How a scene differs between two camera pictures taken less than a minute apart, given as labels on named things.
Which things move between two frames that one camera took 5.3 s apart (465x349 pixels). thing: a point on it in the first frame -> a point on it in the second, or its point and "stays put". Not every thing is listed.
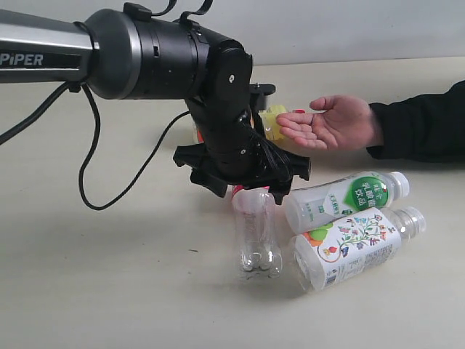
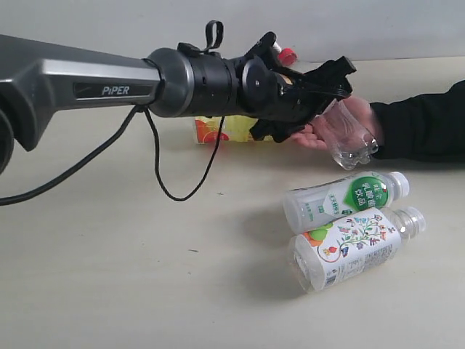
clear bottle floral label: x=338 y=251 stays put
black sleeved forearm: x=426 y=127 stays put
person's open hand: x=344 y=121 stays put
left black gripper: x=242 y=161 -> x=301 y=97
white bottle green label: x=333 y=198 stays put
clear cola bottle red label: x=260 y=254 -> x=341 y=128
